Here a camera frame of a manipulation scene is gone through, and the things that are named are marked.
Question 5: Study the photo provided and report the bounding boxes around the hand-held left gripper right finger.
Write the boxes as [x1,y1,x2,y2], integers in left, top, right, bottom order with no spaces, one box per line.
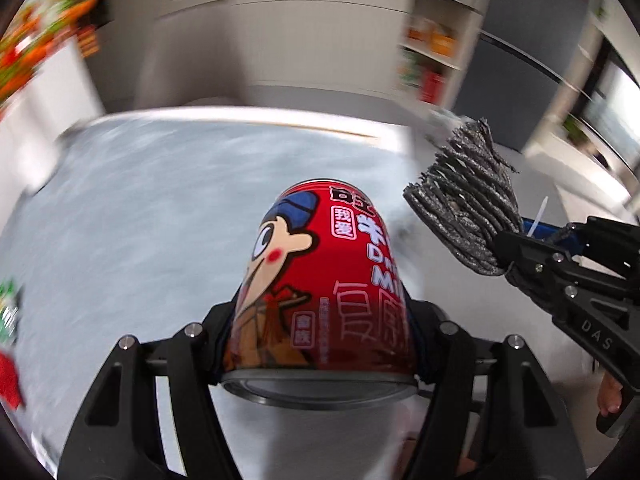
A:
[400,300,586,480]

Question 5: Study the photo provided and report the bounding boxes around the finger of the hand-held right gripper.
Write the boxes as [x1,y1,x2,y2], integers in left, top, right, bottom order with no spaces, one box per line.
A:
[492,230,640,322]
[520,216,640,281]

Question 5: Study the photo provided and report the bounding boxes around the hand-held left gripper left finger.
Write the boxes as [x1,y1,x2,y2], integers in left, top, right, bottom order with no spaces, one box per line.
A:
[57,302,236,480]

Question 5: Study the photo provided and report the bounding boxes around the dark cord bundle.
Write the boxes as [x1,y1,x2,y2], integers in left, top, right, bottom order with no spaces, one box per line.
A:
[402,117,551,311]

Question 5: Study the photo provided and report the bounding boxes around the red drink can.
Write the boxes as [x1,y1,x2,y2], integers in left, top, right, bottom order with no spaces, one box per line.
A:
[220,178,420,406]

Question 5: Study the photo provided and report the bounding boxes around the person's right hand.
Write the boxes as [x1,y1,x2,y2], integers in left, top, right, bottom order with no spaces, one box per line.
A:
[597,374,626,418]

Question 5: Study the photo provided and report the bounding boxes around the grey plush blanket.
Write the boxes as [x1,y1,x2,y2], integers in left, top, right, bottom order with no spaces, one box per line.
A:
[0,107,418,461]

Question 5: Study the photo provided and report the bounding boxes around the dark grey cabinet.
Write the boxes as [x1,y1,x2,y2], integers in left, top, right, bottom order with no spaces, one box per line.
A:
[460,0,606,153]

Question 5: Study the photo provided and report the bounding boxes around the green crumpled wrapper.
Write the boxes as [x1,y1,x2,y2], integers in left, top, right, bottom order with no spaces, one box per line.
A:
[0,280,23,346]

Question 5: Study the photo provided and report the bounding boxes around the red carton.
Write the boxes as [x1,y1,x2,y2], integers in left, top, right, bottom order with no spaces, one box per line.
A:
[420,71,447,105]

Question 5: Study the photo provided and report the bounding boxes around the green carton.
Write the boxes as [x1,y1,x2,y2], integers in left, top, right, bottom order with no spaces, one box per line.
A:
[399,52,422,92]

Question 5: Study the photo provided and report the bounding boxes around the grey dining chair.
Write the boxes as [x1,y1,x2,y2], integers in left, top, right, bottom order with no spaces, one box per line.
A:
[135,35,256,111]

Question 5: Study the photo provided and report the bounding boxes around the orange tissue box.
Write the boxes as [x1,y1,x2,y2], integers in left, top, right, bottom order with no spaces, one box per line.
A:
[430,27,457,56]

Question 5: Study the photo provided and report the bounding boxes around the white sideboard cabinet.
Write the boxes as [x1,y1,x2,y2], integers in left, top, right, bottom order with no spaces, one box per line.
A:
[155,0,481,106]

